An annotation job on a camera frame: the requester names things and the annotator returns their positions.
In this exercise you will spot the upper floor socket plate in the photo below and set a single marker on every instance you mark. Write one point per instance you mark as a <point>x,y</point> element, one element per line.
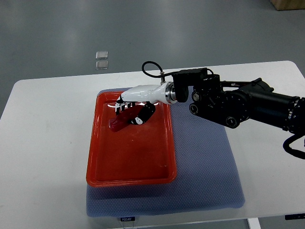
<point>101,55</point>

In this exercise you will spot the black table edge bracket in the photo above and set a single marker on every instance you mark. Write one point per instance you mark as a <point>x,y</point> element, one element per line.
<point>295,216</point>

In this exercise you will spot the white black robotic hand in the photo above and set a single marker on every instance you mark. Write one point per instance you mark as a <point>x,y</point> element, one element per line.
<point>148,94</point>

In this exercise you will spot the white table leg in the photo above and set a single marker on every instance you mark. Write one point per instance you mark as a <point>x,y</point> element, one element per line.
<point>253,223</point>

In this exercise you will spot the floor socket plate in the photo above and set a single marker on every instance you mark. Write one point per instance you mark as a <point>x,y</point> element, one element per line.
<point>101,55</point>
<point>102,64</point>

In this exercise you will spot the lower floor socket plate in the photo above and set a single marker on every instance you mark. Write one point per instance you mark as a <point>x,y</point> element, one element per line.
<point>102,64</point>

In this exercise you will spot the red plastic tray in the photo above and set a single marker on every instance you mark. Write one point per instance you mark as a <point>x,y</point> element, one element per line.
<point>136,155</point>

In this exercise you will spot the cardboard box corner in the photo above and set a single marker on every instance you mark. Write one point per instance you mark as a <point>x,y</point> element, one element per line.
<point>288,4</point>

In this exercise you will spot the red pepper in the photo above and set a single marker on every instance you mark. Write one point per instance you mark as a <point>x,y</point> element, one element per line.
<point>125,118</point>

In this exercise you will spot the blue-grey mesh mat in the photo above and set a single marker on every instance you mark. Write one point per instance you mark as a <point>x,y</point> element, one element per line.
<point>207,176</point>

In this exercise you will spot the black table label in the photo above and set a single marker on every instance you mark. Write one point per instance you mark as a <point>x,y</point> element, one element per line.
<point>127,219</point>

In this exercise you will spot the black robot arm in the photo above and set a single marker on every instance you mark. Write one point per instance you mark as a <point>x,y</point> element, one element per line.
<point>230,103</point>

